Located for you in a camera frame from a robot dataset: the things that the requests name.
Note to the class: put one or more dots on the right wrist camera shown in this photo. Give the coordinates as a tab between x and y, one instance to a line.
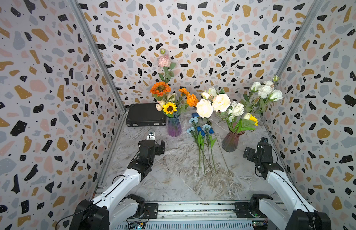
264	140

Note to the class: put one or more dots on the brown ribbed glass vase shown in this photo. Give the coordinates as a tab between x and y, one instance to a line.
230	142

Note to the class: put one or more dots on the purple ribbed glass vase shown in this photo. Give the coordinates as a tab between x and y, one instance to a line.
174	127

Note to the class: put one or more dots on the blue rose bouquet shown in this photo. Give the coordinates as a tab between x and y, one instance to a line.
195	115

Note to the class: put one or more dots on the yellow sunflower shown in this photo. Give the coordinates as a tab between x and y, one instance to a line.
169	108

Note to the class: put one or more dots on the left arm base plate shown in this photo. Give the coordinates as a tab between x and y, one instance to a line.
147	211

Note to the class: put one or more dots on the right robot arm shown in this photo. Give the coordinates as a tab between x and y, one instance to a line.
299	214

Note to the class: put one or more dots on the small blue tulip flower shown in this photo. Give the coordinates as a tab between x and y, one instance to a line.
211	142

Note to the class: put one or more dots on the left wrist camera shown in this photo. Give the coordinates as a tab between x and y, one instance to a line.
151	135

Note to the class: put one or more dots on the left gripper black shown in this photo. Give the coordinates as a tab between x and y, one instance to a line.
158	150

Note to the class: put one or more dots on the light blue carnation bouquet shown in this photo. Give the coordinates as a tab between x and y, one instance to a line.
193	120

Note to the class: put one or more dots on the orange rose flower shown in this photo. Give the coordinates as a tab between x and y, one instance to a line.
192	100

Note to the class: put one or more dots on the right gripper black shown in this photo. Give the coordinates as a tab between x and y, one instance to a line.
252	152

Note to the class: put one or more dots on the orange marigold flower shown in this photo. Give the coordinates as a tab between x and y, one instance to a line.
184	91

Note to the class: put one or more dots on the pink carnation stem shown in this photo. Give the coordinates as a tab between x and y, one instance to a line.
165	63

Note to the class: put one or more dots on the yellow flower right bouquet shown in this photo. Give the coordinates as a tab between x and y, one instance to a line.
255	120

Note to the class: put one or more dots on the aluminium front rail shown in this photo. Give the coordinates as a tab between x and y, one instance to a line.
196	215

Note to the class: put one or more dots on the light blue carnation flower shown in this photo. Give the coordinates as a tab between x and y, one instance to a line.
206	126

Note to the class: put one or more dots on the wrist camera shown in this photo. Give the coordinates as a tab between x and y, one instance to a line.
264	140
151	135

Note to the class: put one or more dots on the white flower bouquet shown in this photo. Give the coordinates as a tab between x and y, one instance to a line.
254	103

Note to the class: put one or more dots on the large orange gerbera flower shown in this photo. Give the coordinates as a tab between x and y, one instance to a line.
160	89

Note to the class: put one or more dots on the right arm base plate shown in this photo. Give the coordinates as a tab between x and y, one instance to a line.
242	210

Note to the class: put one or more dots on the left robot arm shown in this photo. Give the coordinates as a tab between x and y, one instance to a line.
116	204

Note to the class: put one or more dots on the black rectangular case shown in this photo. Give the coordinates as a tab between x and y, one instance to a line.
140	115

